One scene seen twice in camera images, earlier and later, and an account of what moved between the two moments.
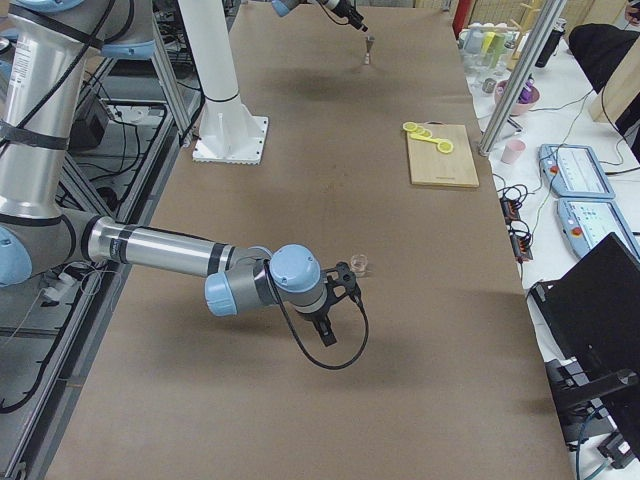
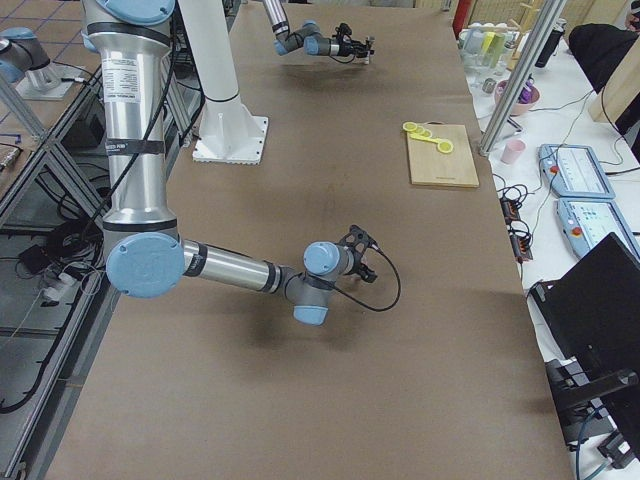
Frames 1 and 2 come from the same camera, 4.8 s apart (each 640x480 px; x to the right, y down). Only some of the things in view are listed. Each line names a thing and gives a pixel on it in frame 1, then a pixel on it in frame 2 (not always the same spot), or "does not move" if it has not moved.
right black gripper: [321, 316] → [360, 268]
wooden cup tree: [526, 25] does not move
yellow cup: [488, 36] does not move
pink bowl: [518, 108] does not move
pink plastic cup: [512, 150] does not move
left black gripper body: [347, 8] → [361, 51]
